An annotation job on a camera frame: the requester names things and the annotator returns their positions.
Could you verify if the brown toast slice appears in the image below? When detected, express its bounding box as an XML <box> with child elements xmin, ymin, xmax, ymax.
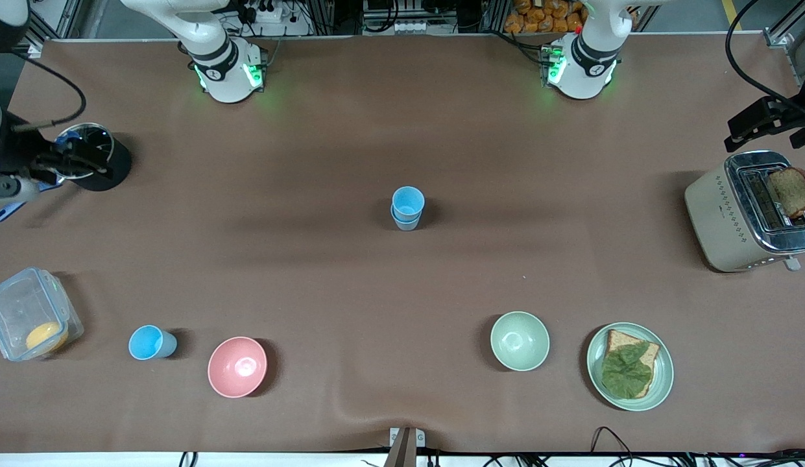
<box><xmin>766</xmin><ymin>167</ymin><xmax>805</xmax><ymax>220</ymax></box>

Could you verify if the blue plastic cup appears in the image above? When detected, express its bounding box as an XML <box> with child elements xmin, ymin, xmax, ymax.
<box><xmin>128</xmin><ymin>324</ymin><xmax>178</xmax><ymax>361</ymax></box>
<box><xmin>392</xmin><ymin>186</ymin><xmax>426</xmax><ymax>223</ymax></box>

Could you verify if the beige chrome toaster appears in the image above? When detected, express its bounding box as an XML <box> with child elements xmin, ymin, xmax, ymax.
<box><xmin>684</xmin><ymin>150</ymin><xmax>805</xmax><ymax>273</ymax></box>

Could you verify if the black pot with blue handle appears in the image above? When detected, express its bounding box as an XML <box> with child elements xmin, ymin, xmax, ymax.
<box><xmin>0</xmin><ymin>122</ymin><xmax>132</xmax><ymax>223</ymax></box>

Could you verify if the brown bread slice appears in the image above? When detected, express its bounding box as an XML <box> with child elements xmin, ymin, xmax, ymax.
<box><xmin>602</xmin><ymin>329</ymin><xmax>661</xmax><ymax>399</ymax></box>

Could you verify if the bag of orange buns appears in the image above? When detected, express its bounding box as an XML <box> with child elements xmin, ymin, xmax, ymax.
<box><xmin>504</xmin><ymin>0</ymin><xmax>586</xmax><ymax>35</ymax></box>

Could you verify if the pale green bowl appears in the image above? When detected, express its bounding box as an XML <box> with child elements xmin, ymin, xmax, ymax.
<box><xmin>490</xmin><ymin>311</ymin><xmax>551</xmax><ymax>372</ymax></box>

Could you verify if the black looped floor cable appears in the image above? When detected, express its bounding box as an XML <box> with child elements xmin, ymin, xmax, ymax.
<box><xmin>590</xmin><ymin>425</ymin><xmax>638</xmax><ymax>458</ymax></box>

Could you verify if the blue cup with white paper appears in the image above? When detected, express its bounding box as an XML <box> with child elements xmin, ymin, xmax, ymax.
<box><xmin>390</xmin><ymin>204</ymin><xmax>422</xmax><ymax>232</ymax></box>

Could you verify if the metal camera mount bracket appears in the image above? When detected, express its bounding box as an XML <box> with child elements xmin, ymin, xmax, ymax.
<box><xmin>384</xmin><ymin>426</ymin><xmax>426</xmax><ymax>467</ymax></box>

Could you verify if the orange round food piece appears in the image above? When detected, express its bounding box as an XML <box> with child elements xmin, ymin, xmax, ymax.
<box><xmin>25</xmin><ymin>321</ymin><xmax>69</xmax><ymax>355</ymax></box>

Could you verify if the green lettuce leaf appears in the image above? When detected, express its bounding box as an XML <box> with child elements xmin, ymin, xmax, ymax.
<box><xmin>601</xmin><ymin>342</ymin><xmax>655</xmax><ymax>398</ymax></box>

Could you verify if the pale green plate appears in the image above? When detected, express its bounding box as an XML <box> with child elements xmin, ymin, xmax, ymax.
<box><xmin>586</xmin><ymin>322</ymin><xmax>675</xmax><ymax>412</ymax></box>

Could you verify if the clear plastic food container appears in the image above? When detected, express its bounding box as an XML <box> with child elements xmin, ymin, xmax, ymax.
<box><xmin>0</xmin><ymin>266</ymin><xmax>85</xmax><ymax>362</ymax></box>

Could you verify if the pink bowl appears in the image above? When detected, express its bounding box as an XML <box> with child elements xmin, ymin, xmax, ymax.
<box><xmin>208</xmin><ymin>336</ymin><xmax>269</xmax><ymax>398</ymax></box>

